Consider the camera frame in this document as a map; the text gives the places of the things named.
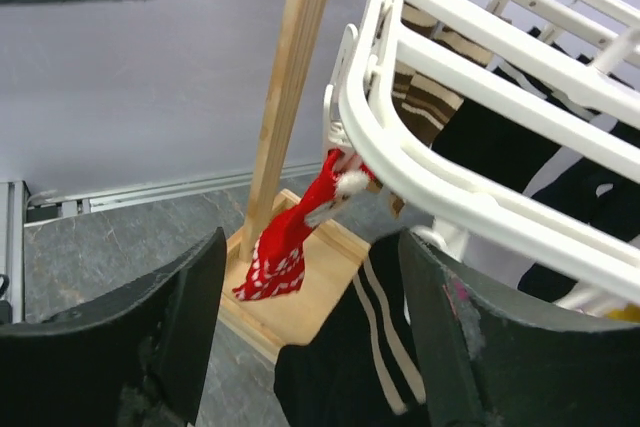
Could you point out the black sock white stripes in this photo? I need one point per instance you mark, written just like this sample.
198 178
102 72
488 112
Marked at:
493 146

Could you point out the wooden drying rack stand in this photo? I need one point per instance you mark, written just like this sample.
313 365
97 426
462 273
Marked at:
333 253

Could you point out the black sock with beige stripes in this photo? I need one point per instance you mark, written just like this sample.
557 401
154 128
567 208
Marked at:
361 368

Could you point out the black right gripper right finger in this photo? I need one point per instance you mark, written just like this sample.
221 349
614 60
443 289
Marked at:
490 355

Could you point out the brown striped sock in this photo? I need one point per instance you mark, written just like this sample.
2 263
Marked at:
424 105

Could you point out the red patterned Christmas sock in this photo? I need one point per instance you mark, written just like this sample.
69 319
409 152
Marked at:
278 264

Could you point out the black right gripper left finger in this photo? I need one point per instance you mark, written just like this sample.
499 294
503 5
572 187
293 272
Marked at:
135 356

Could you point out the white plastic clip hanger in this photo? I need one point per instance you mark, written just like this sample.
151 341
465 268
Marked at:
572 46

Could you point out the aluminium rail frame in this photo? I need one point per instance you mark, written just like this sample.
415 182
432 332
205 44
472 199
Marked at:
57 252

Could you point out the yellow reindeer sock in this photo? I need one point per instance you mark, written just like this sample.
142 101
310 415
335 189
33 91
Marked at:
630 313

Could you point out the plain black sock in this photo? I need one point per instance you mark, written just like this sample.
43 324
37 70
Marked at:
595 196

